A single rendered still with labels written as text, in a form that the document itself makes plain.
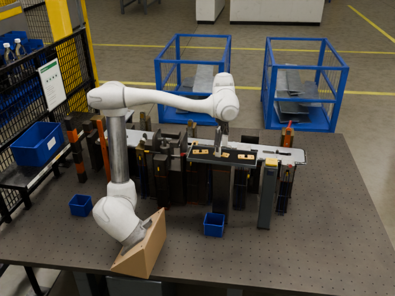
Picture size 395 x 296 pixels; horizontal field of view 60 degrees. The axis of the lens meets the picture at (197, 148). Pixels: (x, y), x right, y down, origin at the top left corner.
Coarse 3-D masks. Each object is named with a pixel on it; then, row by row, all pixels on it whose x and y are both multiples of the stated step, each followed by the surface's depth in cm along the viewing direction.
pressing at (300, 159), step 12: (132, 132) 240; (144, 132) 239; (132, 144) 226; (228, 144) 225; (252, 144) 224; (264, 144) 225; (264, 156) 213; (276, 156) 212; (288, 156) 212; (300, 156) 212
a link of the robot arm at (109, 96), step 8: (96, 88) 163; (104, 88) 162; (112, 88) 161; (120, 88) 162; (88, 96) 162; (96, 96) 160; (104, 96) 160; (112, 96) 160; (120, 96) 160; (88, 104) 164; (96, 104) 162; (104, 104) 161; (112, 104) 161; (120, 104) 162
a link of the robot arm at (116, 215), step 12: (96, 204) 177; (108, 204) 172; (120, 204) 176; (96, 216) 172; (108, 216) 170; (120, 216) 172; (132, 216) 177; (108, 228) 172; (120, 228) 172; (132, 228) 174; (120, 240) 175
